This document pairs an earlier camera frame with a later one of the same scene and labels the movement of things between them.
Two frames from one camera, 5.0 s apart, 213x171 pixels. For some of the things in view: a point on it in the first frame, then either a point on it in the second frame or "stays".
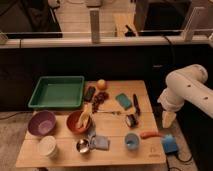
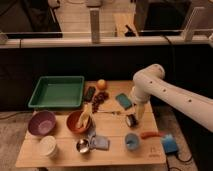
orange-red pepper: [145, 134] stays
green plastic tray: [58, 92] stays
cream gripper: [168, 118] -> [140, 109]
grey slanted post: [187, 33] stays
